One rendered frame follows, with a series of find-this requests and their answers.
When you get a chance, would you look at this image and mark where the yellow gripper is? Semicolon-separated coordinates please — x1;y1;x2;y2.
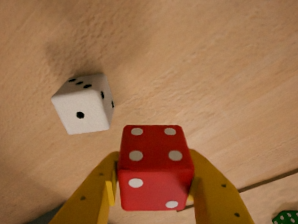
48;148;255;224

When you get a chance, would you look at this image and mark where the red die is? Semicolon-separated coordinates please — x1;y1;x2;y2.
117;125;195;211

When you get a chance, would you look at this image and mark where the white die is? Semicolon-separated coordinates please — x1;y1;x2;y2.
51;73;115;134

